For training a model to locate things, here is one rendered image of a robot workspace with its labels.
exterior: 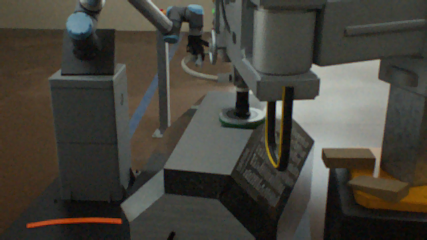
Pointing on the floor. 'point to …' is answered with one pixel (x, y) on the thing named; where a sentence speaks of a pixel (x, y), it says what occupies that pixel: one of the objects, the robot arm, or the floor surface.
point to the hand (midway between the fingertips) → (199, 65)
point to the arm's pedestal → (92, 135)
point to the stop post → (163, 84)
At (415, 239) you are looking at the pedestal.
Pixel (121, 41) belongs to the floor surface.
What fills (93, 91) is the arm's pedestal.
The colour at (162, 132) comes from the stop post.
